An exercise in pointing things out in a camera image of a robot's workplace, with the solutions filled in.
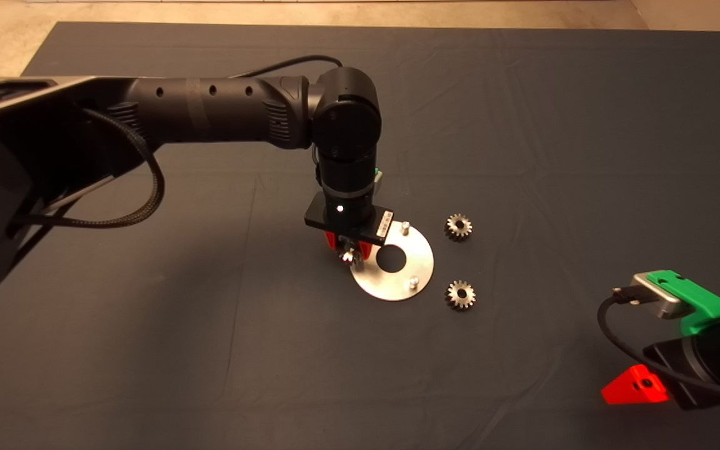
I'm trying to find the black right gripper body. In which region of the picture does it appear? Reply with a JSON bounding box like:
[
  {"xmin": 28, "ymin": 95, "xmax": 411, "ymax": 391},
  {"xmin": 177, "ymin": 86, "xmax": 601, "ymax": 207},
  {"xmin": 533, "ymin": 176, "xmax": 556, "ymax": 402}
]
[{"xmin": 642, "ymin": 322, "xmax": 720, "ymax": 411}]

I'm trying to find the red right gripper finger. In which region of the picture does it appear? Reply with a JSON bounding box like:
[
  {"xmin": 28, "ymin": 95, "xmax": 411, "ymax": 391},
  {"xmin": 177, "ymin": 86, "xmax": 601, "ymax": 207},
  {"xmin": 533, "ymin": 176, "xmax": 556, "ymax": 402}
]
[{"xmin": 601, "ymin": 364, "xmax": 670, "ymax": 405}]

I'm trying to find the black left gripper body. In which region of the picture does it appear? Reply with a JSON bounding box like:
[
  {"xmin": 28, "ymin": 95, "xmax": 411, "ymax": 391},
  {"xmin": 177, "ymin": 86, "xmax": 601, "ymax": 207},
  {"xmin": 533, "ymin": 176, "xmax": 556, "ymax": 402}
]
[{"xmin": 304, "ymin": 187, "xmax": 394, "ymax": 246}]

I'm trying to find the small steel planetary gear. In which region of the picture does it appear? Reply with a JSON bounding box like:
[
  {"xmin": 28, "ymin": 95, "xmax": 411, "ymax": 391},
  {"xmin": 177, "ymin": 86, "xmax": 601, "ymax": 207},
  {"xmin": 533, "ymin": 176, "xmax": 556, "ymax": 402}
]
[
  {"xmin": 446, "ymin": 280, "xmax": 477, "ymax": 311},
  {"xmin": 444, "ymin": 213, "xmax": 474, "ymax": 243},
  {"xmin": 338, "ymin": 241, "xmax": 364, "ymax": 266}
]

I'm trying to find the round metal carrier plate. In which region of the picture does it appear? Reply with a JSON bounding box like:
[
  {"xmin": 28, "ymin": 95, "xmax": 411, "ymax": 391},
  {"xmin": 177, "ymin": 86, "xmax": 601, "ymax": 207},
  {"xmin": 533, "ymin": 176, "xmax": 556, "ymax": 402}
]
[{"xmin": 351, "ymin": 222, "xmax": 435, "ymax": 302}]

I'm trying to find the dark grey table cloth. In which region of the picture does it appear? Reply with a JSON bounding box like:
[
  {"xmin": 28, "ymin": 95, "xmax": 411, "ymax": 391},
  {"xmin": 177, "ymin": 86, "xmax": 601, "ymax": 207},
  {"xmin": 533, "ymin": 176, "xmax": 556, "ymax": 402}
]
[{"xmin": 0, "ymin": 21, "xmax": 720, "ymax": 450}]

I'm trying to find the green right camera mount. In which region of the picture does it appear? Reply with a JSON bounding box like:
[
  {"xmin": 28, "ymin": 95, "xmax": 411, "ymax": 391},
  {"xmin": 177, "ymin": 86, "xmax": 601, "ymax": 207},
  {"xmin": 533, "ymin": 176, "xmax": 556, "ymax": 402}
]
[{"xmin": 646, "ymin": 269, "xmax": 720, "ymax": 336}]

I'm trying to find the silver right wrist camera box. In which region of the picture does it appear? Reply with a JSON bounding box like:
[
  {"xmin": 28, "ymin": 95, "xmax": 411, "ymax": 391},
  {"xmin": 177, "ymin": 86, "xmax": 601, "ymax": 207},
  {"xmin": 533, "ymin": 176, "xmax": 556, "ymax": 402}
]
[{"xmin": 632, "ymin": 272, "xmax": 695, "ymax": 321}]

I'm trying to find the thin black right camera cable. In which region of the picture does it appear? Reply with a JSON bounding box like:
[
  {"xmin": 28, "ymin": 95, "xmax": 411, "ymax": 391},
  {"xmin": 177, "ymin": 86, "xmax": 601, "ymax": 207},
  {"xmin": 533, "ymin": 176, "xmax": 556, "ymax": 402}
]
[{"xmin": 597, "ymin": 286, "xmax": 720, "ymax": 404}]

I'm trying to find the thin black camera cable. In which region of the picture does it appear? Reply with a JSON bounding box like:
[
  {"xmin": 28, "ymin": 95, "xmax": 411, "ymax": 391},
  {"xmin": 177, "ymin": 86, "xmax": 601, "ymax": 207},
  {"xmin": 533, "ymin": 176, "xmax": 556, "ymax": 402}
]
[
  {"xmin": 229, "ymin": 55, "xmax": 344, "ymax": 81},
  {"xmin": 597, "ymin": 286, "xmax": 720, "ymax": 404}
]

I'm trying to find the thin black left camera cable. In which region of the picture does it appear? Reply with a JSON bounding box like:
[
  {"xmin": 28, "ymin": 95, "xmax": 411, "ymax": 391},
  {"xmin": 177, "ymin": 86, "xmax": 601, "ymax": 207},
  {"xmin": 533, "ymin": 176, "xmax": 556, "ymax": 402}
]
[{"xmin": 229, "ymin": 55, "xmax": 344, "ymax": 81}]

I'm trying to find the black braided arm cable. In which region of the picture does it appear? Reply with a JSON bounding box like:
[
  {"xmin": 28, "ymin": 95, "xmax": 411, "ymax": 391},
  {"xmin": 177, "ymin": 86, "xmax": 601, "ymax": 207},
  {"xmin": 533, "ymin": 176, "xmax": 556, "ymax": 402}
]
[{"xmin": 7, "ymin": 107, "xmax": 166, "ymax": 238}]

